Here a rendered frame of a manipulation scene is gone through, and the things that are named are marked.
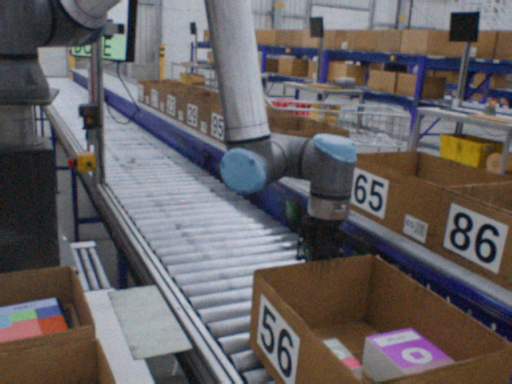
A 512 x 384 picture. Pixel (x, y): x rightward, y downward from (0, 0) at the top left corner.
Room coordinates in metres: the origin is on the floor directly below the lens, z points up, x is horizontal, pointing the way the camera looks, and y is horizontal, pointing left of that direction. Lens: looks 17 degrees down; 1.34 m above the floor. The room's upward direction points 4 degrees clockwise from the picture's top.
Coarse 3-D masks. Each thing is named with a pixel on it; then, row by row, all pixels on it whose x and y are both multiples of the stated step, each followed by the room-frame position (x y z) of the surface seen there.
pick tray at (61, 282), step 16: (16, 272) 1.00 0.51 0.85; (32, 272) 1.01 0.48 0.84; (48, 272) 1.03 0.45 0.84; (64, 272) 1.04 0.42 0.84; (0, 288) 0.98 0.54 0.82; (16, 288) 0.99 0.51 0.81; (32, 288) 1.01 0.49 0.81; (48, 288) 1.03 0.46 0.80; (64, 288) 1.04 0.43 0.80; (80, 288) 0.94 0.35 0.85; (0, 304) 0.98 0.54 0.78; (16, 304) 0.99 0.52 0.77; (64, 304) 1.04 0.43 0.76; (80, 304) 0.95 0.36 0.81; (80, 320) 0.95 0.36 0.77; (32, 336) 0.76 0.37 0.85; (48, 336) 0.77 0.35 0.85; (64, 336) 0.78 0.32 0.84; (80, 336) 0.79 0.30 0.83; (0, 352) 0.73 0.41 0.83
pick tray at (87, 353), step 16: (16, 352) 0.71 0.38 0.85; (32, 352) 0.72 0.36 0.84; (48, 352) 0.73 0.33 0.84; (64, 352) 0.74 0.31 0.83; (80, 352) 0.76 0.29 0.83; (96, 352) 0.77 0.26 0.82; (0, 368) 0.70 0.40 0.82; (16, 368) 0.71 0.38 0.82; (32, 368) 0.72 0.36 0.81; (48, 368) 0.73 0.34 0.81; (64, 368) 0.74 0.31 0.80; (80, 368) 0.76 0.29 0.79; (96, 368) 0.77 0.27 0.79
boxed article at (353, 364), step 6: (324, 342) 0.88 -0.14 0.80; (330, 342) 0.88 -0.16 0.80; (336, 342) 0.88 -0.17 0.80; (330, 348) 0.86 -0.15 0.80; (336, 348) 0.86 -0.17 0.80; (342, 348) 0.86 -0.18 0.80; (336, 354) 0.84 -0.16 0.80; (342, 354) 0.84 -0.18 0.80; (348, 354) 0.84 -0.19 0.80; (342, 360) 0.82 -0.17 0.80; (348, 360) 0.82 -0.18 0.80; (354, 360) 0.82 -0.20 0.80; (348, 366) 0.80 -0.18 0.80; (354, 366) 0.80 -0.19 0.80; (360, 366) 0.80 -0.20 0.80; (354, 372) 0.80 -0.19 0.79; (360, 372) 0.80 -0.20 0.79; (360, 378) 0.80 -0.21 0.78
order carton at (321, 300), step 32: (256, 288) 0.92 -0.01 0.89; (288, 288) 0.97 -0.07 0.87; (320, 288) 1.00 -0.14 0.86; (352, 288) 1.04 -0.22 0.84; (384, 288) 1.00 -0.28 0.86; (416, 288) 0.92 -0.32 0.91; (256, 320) 0.91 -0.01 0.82; (288, 320) 0.78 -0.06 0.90; (320, 320) 1.00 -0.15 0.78; (352, 320) 1.04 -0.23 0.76; (384, 320) 0.99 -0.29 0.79; (416, 320) 0.90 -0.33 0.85; (448, 320) 0.83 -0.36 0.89; (256, 352) 0.90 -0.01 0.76; (320, 352) 0.69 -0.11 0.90; (352, 352) 0.91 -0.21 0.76; (448, 352) 0.82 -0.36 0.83; (480, 352) 0.76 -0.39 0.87
